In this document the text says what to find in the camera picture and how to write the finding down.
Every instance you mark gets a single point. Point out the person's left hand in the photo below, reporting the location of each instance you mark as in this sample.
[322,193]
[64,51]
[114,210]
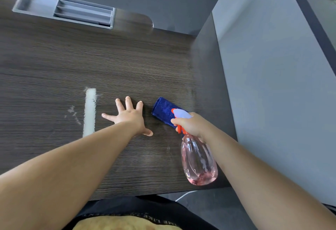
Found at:
[130,121]

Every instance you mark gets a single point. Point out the person's right hand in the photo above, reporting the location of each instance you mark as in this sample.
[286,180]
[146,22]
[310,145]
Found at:
[193,125]

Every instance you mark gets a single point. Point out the person's left thumb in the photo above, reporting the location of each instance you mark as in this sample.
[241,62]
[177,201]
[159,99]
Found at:
[148,132]

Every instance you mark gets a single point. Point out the person's right fingers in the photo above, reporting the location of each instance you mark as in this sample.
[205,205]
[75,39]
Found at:
[178,121]

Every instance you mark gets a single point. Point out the person's left middle finger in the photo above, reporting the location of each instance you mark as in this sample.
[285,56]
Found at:
[129,103]

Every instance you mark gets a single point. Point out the person's left little finger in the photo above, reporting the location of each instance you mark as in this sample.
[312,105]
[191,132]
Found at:
[108,117]

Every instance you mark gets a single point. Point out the pink transparent spray bottle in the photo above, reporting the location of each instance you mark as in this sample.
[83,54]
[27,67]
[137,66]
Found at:
[198,161]

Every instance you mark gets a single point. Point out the person's left forearm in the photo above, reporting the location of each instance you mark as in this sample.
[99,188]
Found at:
[65,174]

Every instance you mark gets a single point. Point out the person's right forearm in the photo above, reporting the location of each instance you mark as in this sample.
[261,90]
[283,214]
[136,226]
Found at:
[259,185]

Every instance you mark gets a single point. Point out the white foam streak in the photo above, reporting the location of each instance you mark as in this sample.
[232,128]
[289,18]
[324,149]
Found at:
[89,111]

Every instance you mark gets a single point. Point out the blue microfiber cloth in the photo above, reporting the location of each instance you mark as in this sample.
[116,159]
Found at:
[162,109]

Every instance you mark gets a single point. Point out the black shirt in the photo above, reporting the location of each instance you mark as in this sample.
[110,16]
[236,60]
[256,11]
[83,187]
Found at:
[136,207]

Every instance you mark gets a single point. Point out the yellow garment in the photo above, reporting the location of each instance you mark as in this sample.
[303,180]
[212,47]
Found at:
[123,224]

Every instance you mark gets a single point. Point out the grey desk partition panel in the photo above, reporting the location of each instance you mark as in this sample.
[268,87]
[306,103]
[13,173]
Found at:
[262,67]

